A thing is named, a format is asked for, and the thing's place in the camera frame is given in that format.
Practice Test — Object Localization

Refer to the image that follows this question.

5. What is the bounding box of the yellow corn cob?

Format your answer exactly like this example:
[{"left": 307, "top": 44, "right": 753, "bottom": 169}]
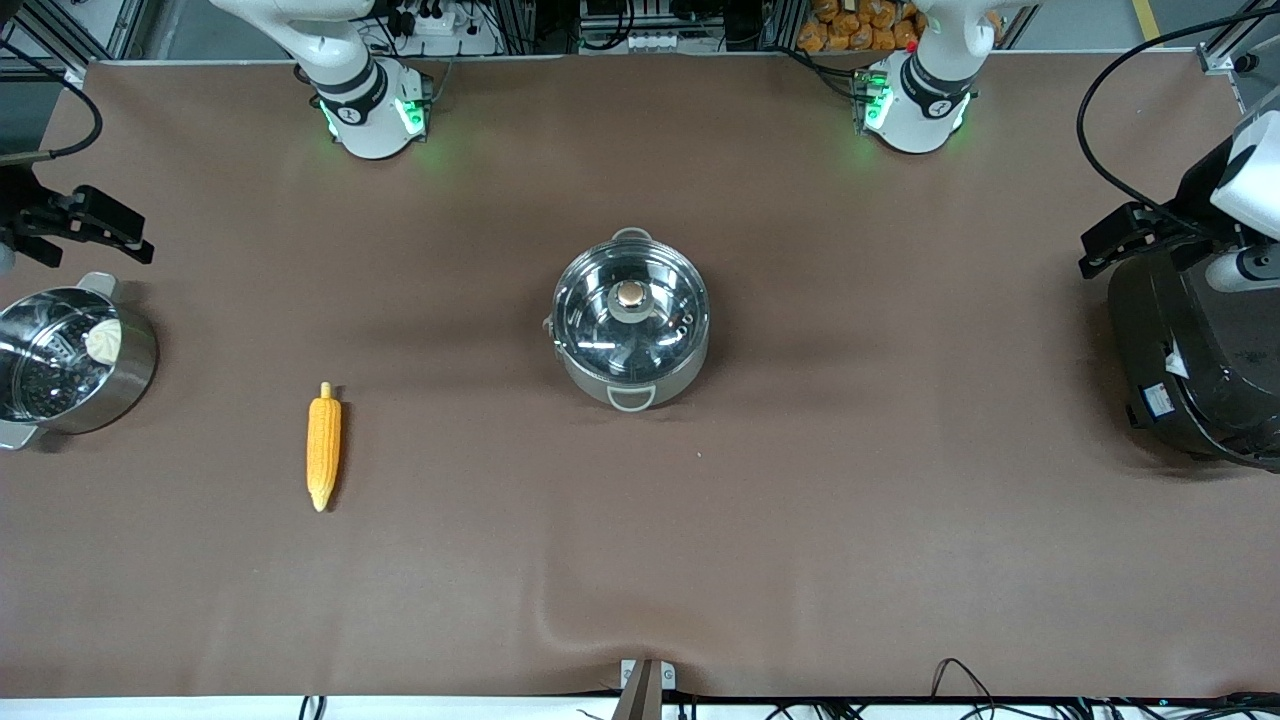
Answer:
[{"left": 305, "top": 381, "right": 344, "bottom": 513}]

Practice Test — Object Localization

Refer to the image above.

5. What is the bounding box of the glass pot lid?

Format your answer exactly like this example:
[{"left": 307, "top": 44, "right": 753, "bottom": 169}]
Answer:
[{"left": 553, "top": 240, "right": 711, "bottom": 387}]

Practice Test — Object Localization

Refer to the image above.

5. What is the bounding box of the steel steamer pot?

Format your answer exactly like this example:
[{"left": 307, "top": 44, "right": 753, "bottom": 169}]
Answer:
[{"left": 0, "top": 271, "right": 160, "bottom": 451}]

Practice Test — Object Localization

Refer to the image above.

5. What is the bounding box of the stainless steel pot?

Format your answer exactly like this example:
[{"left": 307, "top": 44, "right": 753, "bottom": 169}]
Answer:
[{"left": 545, "top": 228, "right": 714, "bottom": 413}]

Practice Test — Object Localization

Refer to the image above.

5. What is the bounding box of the white steamed bun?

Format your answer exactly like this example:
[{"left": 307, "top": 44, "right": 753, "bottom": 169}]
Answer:
[{"left": 84, "top": 317, "right": 124, "bottom": 367}]

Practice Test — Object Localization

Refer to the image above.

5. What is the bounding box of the black rice cooker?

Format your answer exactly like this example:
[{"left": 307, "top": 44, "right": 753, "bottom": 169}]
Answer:
[{"left": 1106, "top": 235, "right": 1280, "bottom": 471}]

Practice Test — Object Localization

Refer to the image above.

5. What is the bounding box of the bag of orange fruits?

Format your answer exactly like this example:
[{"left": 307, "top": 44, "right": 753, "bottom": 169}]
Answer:
[{"left": 796, "top": 0, "right": 926, "bottom": 54}]

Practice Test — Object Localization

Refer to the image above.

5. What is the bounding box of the brown table mat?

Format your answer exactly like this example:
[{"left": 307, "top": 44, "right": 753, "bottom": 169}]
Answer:
[{"left": 0, "top": 52, "right": 1280, "bottom": 701}]

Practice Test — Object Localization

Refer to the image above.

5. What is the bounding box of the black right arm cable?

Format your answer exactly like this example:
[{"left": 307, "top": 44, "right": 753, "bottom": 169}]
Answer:
[{"left": 0, "top": 38, "right": 105, "bottom": 167}]

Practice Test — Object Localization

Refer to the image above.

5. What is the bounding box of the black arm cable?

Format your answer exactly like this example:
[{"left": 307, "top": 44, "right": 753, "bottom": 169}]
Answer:
[
  {"left": 1075, "top": 5, "right": 1280, "bottom": 226},
  {"left": 0, "top": 38, "right": 105, "bottom": 167}
]

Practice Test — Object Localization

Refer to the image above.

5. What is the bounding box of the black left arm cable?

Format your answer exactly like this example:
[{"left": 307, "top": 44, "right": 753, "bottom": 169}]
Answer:
[{"left": 1075, "top": 5, "right": 1280, "bottom": 226}]

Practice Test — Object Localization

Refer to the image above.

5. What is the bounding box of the aluminium frame profile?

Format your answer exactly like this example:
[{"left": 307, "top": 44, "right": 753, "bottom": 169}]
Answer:
[
  {"left": 0, "top": 0, "right": 151, "bottom": 83},
  {"left": 1198, "top": 0, "right": 1280, "bottom": 79}
]

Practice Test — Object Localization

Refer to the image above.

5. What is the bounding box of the black cables bundle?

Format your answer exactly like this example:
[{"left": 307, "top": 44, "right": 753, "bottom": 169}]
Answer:
[{"left": 770, "top": 657, "right": 1280, "bottom": 720}]

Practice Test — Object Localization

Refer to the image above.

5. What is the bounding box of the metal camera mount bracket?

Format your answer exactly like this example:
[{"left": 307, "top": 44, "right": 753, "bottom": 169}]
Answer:
[{"left": 610, "top": 657, "right": 678, "bottom": 720}]

